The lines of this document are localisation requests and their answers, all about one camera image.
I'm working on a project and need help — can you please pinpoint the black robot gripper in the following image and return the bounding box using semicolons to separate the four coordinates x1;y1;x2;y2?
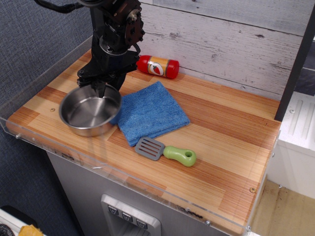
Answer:
77;47;139;98

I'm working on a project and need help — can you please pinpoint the stainless steel pot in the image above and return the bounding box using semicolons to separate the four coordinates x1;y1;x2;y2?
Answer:
59;85;122;137

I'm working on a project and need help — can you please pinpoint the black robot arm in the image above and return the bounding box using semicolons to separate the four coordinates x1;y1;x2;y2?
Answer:
36;0;145;97

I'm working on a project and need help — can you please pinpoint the blue folded cloth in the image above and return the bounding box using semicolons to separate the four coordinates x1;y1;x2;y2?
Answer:
118;81;190;147

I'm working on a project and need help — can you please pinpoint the red toy sauce bottle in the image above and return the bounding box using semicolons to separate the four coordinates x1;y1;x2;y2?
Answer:
136;55;180;79

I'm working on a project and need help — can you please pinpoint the grey green toy spatula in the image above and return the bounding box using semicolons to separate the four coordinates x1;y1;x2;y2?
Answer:
135;137;197;167

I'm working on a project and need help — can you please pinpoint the grey toy fridge cabinet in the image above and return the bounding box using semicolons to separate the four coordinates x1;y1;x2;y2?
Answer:
48;153;224;236

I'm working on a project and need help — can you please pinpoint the clear acrylic table guard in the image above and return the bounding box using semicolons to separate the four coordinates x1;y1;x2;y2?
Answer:
0;49;281;236

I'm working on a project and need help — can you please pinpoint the silver dispenser panel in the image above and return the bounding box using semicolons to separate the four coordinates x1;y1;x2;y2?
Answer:
101;194;162;236

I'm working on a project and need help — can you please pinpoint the yellow object at corner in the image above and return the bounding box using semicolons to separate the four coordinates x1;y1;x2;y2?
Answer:
18;225;45;236

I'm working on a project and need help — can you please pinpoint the white toy sink unit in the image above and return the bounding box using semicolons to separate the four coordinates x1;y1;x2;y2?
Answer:
267;92;315;198

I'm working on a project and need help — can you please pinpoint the black braided cable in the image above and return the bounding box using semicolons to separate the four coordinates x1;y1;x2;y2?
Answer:
0;223;17;236

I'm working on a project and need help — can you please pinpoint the dark right frame post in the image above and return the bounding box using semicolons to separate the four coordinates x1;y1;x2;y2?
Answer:
274;6;315;121

